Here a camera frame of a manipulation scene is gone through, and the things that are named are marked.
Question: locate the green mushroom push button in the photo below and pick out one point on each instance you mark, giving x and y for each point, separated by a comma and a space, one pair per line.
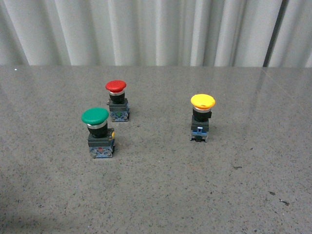
101, 139

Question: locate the white pleated curtain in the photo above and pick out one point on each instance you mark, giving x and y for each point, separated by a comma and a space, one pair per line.
247, 33

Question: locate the red mushroom push button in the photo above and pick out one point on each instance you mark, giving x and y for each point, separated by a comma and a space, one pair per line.
118, 104

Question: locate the yellow mushroom push button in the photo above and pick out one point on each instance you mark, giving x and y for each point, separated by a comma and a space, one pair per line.
202, 104

